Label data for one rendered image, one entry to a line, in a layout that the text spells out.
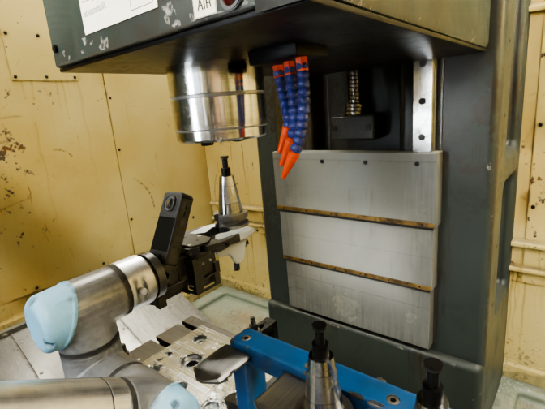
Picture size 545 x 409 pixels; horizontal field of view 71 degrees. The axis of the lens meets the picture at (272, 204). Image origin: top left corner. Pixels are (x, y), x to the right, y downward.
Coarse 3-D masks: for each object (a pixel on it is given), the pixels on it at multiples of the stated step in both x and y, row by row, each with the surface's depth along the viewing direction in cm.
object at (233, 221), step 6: (246, 210) 70; (216, 216) 69; (222, 216) 67; (228, 216) 67; (234, 216) 67; (240, 216) 67; (246, 216) 69; (216, 222) 70; (222, 222) 68; (228, 222) 67; (234, 222) 68; (240, 222) 68; (246, 222) 69; (222, 228) 68; (228, 228) 67; (234, 228) 67
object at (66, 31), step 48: (48, 0) 52; (336, 0) 32; (384, 0) 38; (432, 0) 48; (480, 0) 68; (96, 48) 48; (144, 48) 43; (192, 48) 45; (240, 48) 48; (336, 48) 55; (384, 48) 59; (432, 48) 64; (480, 48) 73
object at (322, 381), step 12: (312, 360) 38; (324, 360) 38; (312, 372) 38; (324, 372) 38; (336, 372) 39; (312, 384) 38; (324, 384) 38; (336, 384) 39; (312, 396) 39; (324, 396) 38; (336, 396) 39; (312, 408) 39; (324, 408) 38; (336, 408) 39
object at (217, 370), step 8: (216, 352) 53; (224, 352) 53; (232, 352) 53; (240, 352) 53; (208, 360) 52; (216, 360) 52; (224, 360) 52; (232, 360) 51; (240, 360) 51; (248, 360) 52; (200, 368) 50; (208, 368) 50; (216, 368) 50; (224, 368) 50; (232, 368) 50; (200, 376) 49; (208, 376) 49; (216, 376) 49; (224, 376) 49; (216, 384) 48
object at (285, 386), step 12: (288, 372) 48; (276, 384) 46; (288, 384) 46; (300, 384) 46; (264, 396) 45; (276, 396) 44; (288, 396) 44; (300, 396) 44; (264, 408) 43; (276, 408) 43; (288, 408) 42
